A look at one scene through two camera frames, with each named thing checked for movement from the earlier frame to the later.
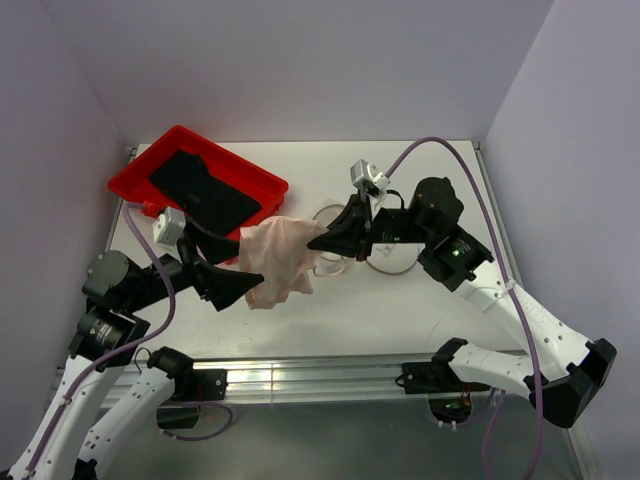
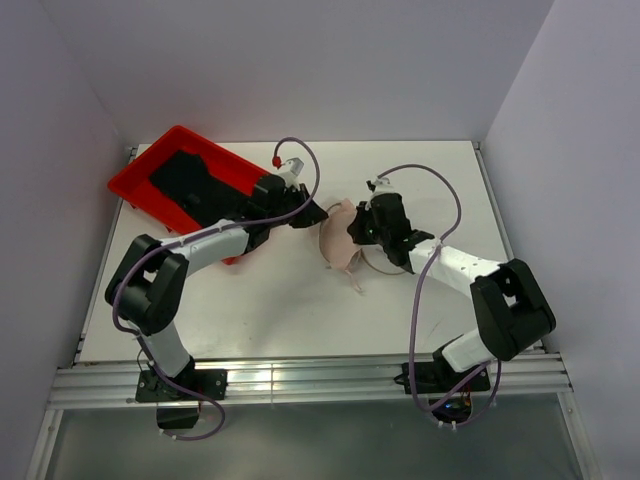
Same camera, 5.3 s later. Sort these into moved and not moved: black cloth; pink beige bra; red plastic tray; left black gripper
Moved: pink beige bra; left black gripper
Not moved: black cloth; red plastic tray
